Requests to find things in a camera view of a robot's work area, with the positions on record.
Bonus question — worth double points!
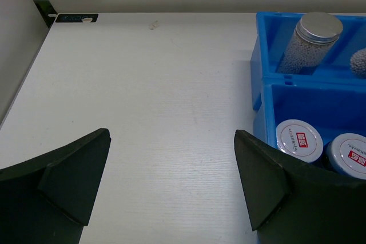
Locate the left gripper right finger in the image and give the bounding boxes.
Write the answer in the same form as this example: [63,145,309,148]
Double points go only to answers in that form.
[234,130,365,243]

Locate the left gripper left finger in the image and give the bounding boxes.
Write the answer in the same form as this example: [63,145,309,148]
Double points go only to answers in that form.
[1,128,111,243]

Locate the white-lid dark jar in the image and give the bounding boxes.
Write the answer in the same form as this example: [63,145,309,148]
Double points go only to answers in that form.
[276,119,324,163]
[325,133,365,180]

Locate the tall silver-lid bottle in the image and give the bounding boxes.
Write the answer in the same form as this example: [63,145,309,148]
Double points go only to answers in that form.
[350,48,366,79]
[277,12,343,75]

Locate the blue three-compartment plastic bin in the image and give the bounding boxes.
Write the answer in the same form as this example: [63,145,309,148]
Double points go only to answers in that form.
[250,12,365,171]

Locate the left black corner label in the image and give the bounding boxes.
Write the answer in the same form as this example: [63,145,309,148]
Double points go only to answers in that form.
[55,13,99,23]

